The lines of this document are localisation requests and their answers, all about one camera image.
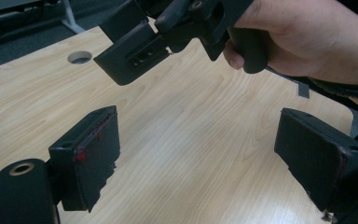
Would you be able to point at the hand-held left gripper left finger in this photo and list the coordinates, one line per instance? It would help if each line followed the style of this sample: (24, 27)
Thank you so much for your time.
(87, 161)

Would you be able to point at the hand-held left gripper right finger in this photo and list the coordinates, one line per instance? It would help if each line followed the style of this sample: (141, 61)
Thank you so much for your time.
(317, 161)

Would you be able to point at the white metal desk frame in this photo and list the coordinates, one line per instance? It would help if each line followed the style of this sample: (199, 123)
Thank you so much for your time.
(71, 17)

